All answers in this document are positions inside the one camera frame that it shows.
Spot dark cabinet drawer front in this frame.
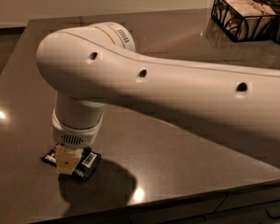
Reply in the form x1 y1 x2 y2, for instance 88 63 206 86
129 185 280 224

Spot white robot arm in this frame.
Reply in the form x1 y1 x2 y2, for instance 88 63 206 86
36 22 280 173

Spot black rxbar chocolate wrapper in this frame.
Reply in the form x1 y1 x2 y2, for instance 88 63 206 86
41 144 101 181

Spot white paper napkins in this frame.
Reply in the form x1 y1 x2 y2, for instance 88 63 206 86
217 0 276 39

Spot black wire napkin basket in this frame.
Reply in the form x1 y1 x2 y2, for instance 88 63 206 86
210 0 278 43

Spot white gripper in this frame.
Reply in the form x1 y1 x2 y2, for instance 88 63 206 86
51 109 103 175

